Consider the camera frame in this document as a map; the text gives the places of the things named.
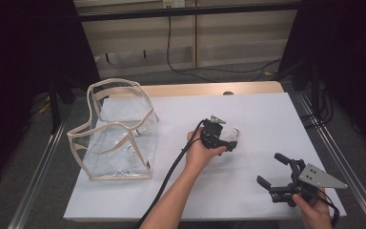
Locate right hand-held gripper cable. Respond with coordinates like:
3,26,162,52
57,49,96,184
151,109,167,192
317,189,341,228

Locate metal floor rail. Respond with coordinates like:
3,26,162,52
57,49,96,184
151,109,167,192
296,92,366,229
7,122,67,229

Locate hand-held gripper cable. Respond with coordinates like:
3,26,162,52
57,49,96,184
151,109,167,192
317,189,341,228
134,118,209,229

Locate black curtain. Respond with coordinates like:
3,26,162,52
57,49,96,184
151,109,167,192
277,0,366,156
0,0,101,192

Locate black wall cable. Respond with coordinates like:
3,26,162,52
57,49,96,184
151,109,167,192
166,14,282,83

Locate black horizontal bar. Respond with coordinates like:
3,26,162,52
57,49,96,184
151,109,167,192
77,2,301,23

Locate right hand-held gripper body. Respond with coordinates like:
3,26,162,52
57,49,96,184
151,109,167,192
269,157,349,208

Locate clear bag with beige trim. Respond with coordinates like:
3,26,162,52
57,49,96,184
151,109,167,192
66,77,160,181

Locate person's left hand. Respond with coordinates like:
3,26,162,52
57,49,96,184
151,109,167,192
184,128,228,175

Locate black stand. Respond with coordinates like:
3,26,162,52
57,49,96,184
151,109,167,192
49,75,77,135

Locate person's right hand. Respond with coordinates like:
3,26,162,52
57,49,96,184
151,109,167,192
292,190,334,229

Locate left hand-held gripper cable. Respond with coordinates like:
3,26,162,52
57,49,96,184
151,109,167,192
134,118,209,229

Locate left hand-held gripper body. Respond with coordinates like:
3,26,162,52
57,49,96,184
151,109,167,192
199,114,229,151

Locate white table board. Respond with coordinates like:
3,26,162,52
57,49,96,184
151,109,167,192
62,92,347,222

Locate wall socket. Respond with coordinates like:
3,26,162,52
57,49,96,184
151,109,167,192
162,0,186,9

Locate black floor cables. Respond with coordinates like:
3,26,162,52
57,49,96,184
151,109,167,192
299,79,335,130

